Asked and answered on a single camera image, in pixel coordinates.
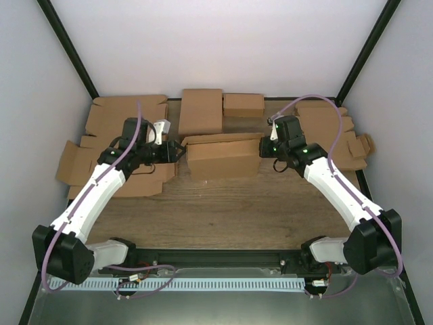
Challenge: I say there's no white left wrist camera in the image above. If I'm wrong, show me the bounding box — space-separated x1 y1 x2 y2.
148 119 170 145

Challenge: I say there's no black right corner frame post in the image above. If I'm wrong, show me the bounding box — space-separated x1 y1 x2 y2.
335 0 401 105

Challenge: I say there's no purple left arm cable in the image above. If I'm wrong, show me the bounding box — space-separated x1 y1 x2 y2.
40 100 177 301

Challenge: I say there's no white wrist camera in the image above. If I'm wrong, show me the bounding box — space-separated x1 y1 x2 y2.
148 119 170 145
267 115 281 142

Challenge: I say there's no stack of small cardboard blanks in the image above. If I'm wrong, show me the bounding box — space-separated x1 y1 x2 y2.
294 100 375 171

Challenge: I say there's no flat cardboard blank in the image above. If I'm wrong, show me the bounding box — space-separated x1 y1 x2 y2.
85 95 168 136
56 135 177 199

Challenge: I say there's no black corner frame post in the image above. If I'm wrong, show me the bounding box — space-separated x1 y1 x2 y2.
335 0 401 105
37 0 99 100

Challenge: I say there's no small folded cardboard box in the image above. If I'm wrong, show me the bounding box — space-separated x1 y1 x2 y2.
223 93 265 118

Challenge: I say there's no large cardboard box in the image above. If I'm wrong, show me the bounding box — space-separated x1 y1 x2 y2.
182 133 263 181

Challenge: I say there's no flat cardboard blank front left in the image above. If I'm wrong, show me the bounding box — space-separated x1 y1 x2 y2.
56 135 177 199

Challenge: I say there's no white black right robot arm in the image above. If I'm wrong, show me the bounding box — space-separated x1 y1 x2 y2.
259 116 403 278

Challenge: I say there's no flat cardboard blank back left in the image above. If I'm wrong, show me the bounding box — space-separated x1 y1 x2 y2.
85 95 168 136

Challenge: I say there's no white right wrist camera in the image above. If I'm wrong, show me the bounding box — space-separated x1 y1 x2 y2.
267 115 281 142

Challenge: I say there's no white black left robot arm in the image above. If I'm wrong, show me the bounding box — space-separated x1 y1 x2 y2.
32 116 186 291

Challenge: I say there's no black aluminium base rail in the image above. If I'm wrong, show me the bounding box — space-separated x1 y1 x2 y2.
43 248 400 276

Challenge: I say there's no tall folded cardboard box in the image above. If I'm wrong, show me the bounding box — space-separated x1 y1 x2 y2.
179 89 223 137

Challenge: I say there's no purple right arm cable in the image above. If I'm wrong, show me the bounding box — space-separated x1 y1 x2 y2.
270 93 405 300

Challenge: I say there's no light blue slotted cable duct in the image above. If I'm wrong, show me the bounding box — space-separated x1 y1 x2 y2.
64 278 305 293

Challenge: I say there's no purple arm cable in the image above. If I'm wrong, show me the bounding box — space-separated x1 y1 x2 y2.
40 100 177 301
270 93 405 300

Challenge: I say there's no black left corner frame post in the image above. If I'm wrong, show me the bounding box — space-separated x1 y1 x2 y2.
37 0 99 100

